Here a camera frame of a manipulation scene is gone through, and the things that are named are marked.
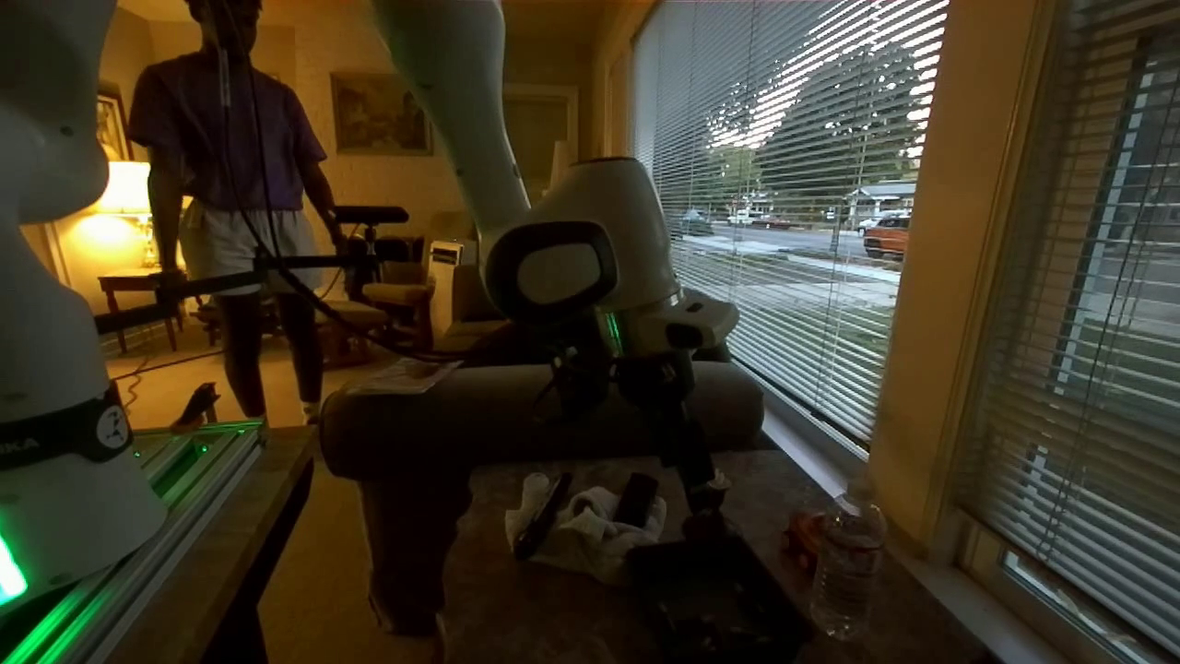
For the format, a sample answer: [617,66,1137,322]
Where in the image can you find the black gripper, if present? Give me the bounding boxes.
[617,345,736,516]

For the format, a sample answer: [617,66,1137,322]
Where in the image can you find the orange toy car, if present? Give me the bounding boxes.
[787,505,837,577]

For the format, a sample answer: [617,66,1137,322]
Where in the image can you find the red parked car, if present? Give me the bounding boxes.
[858,210,916,264]

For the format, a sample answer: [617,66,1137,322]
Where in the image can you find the white towel roll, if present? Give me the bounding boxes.
[563,483,619,527]

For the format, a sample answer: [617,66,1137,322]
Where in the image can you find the black flat tray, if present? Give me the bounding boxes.
[624,529,819,664]

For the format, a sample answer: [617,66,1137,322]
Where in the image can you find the clear plastic bottle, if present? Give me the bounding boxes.
[807,486,893,645]

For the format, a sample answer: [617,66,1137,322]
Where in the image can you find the grey sofa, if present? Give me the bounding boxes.
[315,350,775,645]

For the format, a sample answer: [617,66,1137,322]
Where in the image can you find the wide window blind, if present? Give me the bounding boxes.
[634,0,952,451]

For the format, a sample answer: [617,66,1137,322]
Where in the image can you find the dark upholstered chair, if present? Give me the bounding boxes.
[329,231,444,360]

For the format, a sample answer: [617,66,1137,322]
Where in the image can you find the large green tree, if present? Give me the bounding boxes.
[751,39,925,206]

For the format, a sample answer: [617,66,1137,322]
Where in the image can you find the narrow window blind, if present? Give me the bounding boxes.
[960,0,1180,655]

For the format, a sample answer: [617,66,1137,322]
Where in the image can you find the green lit device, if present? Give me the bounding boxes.
[104,420,324,664]

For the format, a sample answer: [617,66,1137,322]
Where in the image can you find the long black boom bar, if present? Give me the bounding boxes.
[92,250,378,338]

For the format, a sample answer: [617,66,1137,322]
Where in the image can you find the small dark clamp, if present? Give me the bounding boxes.
[170,378,226,435]

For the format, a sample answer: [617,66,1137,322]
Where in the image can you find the person in purple shirt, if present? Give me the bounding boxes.
[125,0,347,424]

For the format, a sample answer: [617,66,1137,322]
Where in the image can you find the dark wooden side table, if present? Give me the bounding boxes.
[96,267,192,358]

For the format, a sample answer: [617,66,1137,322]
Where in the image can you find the table lamp with shade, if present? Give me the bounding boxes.
[74,159,158,280]

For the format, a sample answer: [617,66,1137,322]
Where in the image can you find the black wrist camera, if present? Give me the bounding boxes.
[544,327,619,417]

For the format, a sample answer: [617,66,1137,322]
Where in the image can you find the black bar camera on stand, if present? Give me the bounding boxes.
[329,201,412,297]

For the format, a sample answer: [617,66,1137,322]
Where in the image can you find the large framed wall picture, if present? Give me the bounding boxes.
[329,71,434,159]

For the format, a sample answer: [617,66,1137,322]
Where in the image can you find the metal rail base plate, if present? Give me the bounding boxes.
[0,417,268,664]

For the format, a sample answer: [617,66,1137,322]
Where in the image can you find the small framed wall picture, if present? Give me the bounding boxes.
[92,81,135,167]

